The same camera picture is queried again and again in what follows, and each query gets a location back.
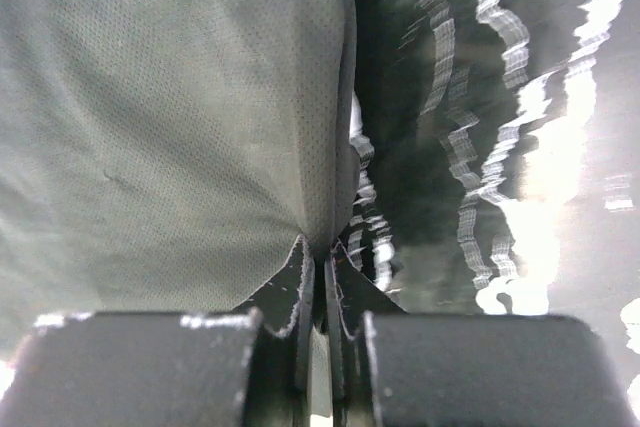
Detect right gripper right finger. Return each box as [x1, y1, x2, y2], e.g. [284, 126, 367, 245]
[324, 244, 636, 427]

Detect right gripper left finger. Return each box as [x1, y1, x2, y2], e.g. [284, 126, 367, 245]
[1, 238, 314, 427]

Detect black t-shirt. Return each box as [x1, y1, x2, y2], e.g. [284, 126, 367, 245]
[1, 0, 358, 354]

